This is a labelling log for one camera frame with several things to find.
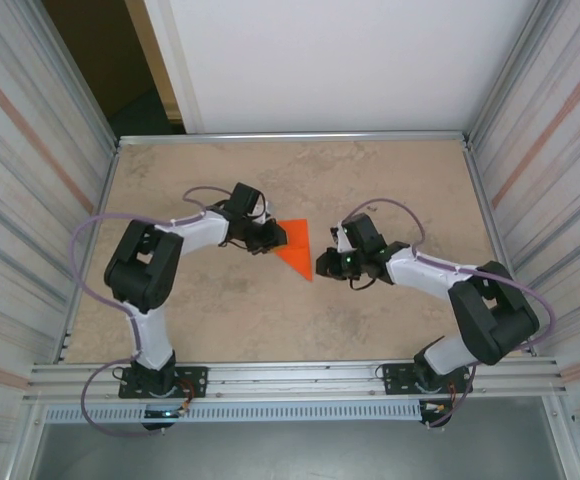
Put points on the white door frame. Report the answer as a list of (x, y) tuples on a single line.
[(177, 75)]

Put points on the aluminium frame side bar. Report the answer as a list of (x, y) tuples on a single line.
[(90, 252), (498, 250)]

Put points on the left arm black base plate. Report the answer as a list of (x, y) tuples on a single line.
[(195, 382)]

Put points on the small circuit board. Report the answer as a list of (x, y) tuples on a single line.
[(162, 413)]

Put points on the aluminium frame cross bar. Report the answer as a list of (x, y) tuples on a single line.
[(290, 137)]

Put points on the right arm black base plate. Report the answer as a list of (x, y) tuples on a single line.
[(395, 382)]

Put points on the orange paper sheet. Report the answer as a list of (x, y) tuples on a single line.
[(300, 250)]

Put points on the aluminium mounting rail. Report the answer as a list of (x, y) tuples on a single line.
[(290, 380)]

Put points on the aluminium frame post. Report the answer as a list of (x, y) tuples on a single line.
[(72, 75), (512, 75)]

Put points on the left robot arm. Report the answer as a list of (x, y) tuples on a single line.
[(142, 270)]

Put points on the grey metal lower shelf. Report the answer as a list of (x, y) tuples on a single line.
[(290, 450)]

